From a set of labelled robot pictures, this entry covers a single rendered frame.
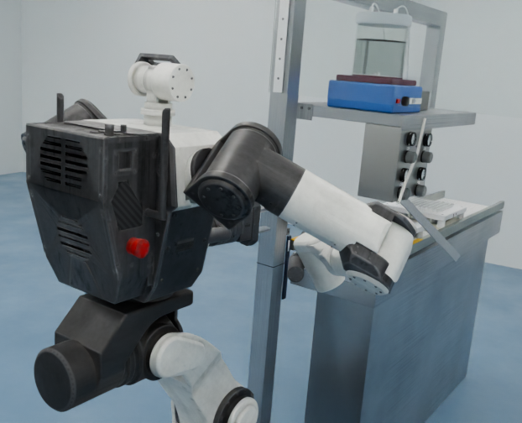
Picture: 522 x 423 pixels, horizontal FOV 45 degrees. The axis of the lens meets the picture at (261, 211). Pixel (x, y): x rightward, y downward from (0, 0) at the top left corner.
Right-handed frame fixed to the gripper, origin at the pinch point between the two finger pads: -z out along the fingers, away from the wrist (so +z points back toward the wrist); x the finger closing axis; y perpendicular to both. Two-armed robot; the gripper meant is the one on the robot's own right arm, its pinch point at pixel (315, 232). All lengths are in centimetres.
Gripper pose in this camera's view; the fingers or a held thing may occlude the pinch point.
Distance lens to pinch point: 153.8
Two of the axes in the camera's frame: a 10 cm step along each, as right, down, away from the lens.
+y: 9.9, 0.9, -0.5
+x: -0.8, 9.7, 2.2
